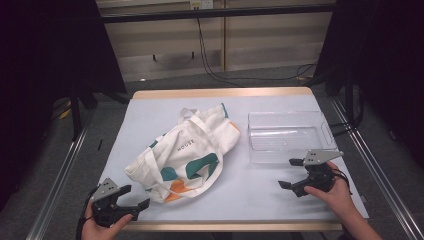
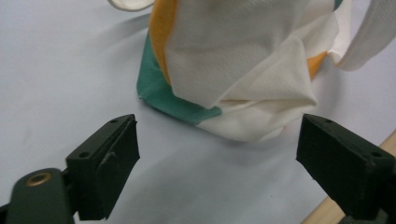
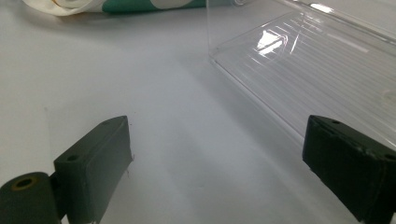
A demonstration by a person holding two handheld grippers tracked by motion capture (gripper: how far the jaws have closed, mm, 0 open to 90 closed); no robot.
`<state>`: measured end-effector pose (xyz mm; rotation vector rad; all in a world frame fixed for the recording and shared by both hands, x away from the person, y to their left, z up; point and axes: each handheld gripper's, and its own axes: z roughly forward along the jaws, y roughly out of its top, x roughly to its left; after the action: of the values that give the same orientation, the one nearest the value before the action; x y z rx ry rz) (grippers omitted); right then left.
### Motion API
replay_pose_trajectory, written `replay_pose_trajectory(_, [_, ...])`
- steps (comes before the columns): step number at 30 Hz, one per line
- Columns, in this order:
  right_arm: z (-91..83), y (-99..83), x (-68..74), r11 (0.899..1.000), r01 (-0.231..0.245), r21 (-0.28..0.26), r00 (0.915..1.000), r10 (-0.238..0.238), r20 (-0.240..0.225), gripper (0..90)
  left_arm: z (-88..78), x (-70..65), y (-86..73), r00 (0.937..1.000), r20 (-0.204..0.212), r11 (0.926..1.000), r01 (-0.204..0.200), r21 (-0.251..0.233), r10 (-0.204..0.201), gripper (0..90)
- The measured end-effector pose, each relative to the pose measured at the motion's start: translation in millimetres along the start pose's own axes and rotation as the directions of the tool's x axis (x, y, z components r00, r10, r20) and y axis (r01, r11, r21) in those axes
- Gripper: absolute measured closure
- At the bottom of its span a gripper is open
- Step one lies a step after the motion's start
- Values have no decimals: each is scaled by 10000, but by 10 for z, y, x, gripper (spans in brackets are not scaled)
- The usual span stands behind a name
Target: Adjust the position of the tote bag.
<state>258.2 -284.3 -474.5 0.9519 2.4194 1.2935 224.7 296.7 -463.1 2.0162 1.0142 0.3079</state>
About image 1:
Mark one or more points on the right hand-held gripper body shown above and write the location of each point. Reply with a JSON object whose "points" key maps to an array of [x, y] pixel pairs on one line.
{"points": [[320, 176]]}

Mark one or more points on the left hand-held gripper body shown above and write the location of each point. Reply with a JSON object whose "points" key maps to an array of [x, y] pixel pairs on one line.
{"points": [[106, 206]]}

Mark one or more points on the clear plastic container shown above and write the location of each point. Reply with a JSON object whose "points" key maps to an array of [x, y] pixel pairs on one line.
{"points": [[283, 136]]}

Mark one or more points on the white canvas tote bag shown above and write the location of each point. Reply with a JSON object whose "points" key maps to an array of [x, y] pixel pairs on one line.
{"points": [[200, 146]]}

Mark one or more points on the person's left hand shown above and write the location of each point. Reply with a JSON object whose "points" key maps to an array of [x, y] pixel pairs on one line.
{"points": [[100, 233]]}

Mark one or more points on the person's right hand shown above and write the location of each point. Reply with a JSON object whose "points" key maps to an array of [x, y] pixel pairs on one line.
{"points": [[336, 200]]}

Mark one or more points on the black metal stand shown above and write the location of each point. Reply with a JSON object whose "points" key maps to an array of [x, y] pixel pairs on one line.
{"points": [[75, 113]]}

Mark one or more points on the yellow object on floor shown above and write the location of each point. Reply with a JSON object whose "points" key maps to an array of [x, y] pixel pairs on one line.
{"points": [[65, 114]]}

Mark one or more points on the dark curtain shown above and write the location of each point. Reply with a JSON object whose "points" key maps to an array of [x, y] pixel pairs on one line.
{"points": [[50, 50], [383, 66]]}

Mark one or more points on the black horizontal bar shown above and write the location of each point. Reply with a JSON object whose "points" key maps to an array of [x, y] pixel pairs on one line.
{"points": [[216, 13]]}

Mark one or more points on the metal floor rail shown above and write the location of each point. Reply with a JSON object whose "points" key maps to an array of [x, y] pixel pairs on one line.
{"points": [[56, 186], [376, 166]]}

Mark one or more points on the white wall outlet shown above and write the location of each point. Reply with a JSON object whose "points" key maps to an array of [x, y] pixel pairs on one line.
{"points": [[201, 4]]}

